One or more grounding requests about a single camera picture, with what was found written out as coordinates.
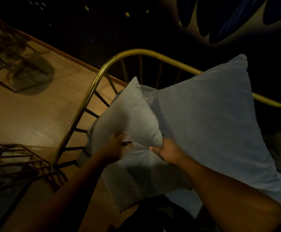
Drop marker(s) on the person's left hand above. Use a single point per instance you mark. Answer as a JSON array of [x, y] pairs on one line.
[[115, 147]]

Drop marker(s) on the person's right hand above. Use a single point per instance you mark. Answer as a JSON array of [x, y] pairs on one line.
[[169, 152]]

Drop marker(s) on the person's right thumb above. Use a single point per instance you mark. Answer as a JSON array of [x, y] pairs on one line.
[[156, 150]]

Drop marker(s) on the person's left fingers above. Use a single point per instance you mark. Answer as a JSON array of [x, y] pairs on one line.
[[123, 140]]

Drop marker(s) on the small grey pillow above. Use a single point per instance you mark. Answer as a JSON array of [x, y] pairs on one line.
[[130, 142]]

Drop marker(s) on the person's right forearm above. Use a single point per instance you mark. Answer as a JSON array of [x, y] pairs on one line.
[[229, 198]]

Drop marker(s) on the person's left forearm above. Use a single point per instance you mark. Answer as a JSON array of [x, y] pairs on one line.
[[58, 198]]

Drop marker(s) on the large grey pillow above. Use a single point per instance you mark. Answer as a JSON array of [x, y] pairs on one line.
[[215, 118]]

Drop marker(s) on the gold metal sofa frame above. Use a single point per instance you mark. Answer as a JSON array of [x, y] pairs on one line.
[[92, 91]]

